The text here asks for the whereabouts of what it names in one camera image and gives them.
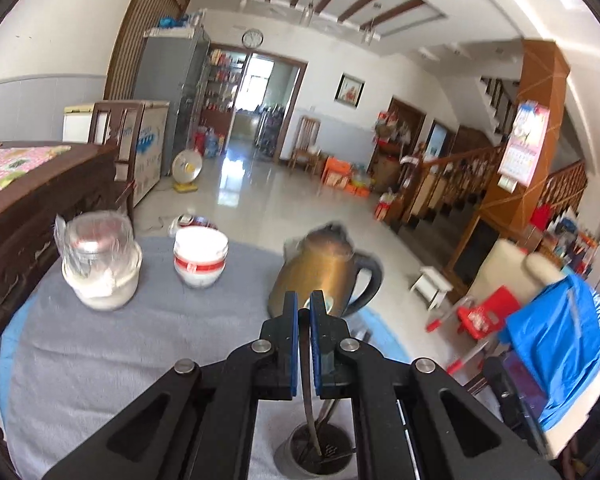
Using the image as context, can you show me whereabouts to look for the metal rack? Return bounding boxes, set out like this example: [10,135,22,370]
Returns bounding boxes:
[257,105,286,158]

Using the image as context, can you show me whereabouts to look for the blue table cover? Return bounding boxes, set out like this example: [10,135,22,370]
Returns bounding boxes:
[0,300,412,413]

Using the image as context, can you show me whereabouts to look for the blue plastic bag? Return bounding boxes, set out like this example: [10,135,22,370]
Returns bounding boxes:
[500,272,600,431]

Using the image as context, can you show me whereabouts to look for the dark carved wooden bench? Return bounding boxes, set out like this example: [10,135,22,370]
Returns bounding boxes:
[0,141,131,461]

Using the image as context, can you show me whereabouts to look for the plastic-wrapped glass jar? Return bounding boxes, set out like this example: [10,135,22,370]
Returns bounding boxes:
[55,211,136,281]

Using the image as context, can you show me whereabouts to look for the round heater yellow base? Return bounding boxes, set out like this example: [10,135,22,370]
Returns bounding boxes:
[172,149,203,193]

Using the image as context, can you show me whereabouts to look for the wall calendar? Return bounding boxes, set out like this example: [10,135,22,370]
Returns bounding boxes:
[497,101,552,186]

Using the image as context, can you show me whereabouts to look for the dark chopstick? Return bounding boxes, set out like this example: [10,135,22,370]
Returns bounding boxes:
[300,307,331,461]

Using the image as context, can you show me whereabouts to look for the grey table cloth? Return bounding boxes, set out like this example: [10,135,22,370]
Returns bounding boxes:
[2,237,416,480]

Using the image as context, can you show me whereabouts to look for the white chest freezer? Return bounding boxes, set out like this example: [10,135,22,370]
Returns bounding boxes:
[62,101,171,208]

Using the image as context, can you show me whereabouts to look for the framed wall picture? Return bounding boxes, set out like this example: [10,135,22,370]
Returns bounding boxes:
[335,74,366,108]

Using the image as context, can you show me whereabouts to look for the wooden slatted door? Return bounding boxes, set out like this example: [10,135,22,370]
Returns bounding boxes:
[104,0,191,103]

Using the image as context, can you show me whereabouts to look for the light wooden chair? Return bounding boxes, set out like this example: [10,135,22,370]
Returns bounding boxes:
[289,115,322,173]

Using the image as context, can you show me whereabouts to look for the metal utensil holder cup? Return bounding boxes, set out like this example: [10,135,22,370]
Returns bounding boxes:
[275,422,356,477]

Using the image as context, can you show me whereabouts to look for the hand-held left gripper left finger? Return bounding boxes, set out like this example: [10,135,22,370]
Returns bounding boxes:
[42,291,301,480]

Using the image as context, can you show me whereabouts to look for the bunch of dark chopsticks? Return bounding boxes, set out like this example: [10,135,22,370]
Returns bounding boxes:
[312,397,353,461]

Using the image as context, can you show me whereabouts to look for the orange cardboard box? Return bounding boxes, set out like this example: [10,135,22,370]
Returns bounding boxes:
[321,156,353,188]

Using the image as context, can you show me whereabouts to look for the grey refrigerator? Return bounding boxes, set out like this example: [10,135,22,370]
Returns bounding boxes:
[132,27,211,176]

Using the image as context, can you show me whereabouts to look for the metal tube red cap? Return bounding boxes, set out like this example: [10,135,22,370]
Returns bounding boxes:
[447,340,496,373]

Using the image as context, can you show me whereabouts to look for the beige armchair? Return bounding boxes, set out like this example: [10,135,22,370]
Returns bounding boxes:
[467,237,571,311]

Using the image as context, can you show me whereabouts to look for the wooden cabinet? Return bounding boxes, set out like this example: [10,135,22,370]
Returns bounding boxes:
[372,97,427,193]

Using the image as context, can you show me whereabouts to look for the dark wooden chair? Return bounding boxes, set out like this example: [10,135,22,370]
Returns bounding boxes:
[87,101,146,183]

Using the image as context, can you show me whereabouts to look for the wooden stair railing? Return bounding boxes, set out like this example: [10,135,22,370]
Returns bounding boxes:
[402,145,506,226]

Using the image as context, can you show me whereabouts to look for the pink checked cloth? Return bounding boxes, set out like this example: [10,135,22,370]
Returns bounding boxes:
[0,145,72,206]

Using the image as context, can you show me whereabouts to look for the brown wooden stool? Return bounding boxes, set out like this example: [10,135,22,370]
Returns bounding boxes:
[465,350,551,456]

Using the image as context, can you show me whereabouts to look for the orange wooden pillar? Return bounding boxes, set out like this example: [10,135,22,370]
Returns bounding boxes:
[480,39,571,241]

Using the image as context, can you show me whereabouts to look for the red plastic chair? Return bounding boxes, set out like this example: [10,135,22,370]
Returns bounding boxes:
[457,285,523,341]

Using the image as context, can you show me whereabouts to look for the small white stool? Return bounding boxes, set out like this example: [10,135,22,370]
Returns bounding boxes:
[411,266,453,310]

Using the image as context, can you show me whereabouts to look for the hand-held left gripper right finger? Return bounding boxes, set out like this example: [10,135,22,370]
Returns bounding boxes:
[309,290,563,480]

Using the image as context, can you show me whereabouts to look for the brass electric kettle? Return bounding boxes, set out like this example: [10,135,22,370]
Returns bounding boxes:
[267,222,385,318]

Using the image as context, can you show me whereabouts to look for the shelf of bottles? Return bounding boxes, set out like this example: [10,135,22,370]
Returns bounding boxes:
[200,49,246,133]

